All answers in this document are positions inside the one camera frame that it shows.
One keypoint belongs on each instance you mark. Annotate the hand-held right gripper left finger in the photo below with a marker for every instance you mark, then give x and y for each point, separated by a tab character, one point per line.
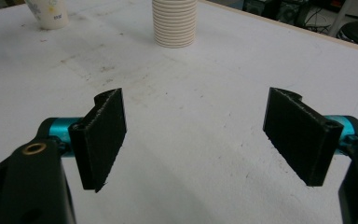
101	138

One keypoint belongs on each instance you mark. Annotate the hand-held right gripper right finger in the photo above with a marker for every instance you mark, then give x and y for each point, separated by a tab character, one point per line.
301	137

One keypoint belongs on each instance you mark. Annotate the printed white paper cup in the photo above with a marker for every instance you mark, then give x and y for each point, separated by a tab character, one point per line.
49	14

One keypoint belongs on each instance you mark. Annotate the stack of ribbed white cups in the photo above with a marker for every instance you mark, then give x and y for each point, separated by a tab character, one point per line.
174	23

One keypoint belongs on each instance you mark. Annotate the white metal stand leg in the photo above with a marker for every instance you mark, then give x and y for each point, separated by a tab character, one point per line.
338	18

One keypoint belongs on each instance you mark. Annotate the dark electronic equipment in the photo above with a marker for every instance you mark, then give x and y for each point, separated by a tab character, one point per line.
273	11

